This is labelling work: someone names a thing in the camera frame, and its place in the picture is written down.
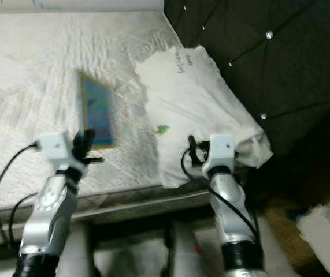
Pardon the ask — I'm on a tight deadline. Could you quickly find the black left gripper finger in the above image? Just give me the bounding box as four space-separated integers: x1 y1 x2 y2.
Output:
74 130 95 159

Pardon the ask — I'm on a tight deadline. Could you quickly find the white grey patterned mattress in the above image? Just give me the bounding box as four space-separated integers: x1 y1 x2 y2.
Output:
0 12 275 249

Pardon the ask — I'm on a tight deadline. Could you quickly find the white pillow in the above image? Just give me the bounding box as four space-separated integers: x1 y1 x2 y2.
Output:
135 46 274 190

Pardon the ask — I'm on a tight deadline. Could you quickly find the brown cardboard box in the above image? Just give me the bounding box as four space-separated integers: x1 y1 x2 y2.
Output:
260 196 313 275

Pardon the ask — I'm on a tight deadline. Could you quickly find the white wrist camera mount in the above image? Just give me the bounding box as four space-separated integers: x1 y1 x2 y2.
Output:
36 132 84 171
208 134 238 169

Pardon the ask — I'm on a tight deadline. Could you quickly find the grey robot leg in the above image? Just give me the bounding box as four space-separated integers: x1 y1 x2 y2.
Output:
165 222 223 277
58 225 93 277

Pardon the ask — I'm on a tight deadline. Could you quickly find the grey robot right leg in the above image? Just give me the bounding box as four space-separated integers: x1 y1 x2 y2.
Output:
165 222 223 277

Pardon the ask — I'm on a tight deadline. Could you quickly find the yellow blue children's book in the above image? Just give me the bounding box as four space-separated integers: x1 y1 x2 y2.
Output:
78 72 116 151

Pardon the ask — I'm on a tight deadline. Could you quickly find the short black left arm cable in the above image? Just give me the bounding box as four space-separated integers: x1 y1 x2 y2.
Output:
9 193 41 249

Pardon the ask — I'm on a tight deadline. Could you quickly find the dark tufted headboard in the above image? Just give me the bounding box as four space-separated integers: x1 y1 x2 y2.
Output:
164 0 330 191

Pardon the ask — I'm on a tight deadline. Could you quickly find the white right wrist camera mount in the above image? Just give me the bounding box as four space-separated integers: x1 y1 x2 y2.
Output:
208 134 238 169

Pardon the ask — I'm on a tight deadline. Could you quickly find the white foam piece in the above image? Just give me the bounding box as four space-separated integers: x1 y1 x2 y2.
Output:
298 190 330 276

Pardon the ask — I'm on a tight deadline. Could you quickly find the grey robot left leg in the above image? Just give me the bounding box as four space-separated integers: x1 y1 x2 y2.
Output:
58 225 93 277

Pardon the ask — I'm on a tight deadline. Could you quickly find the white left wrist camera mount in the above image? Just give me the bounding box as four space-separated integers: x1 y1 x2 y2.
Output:
36 132 84 171

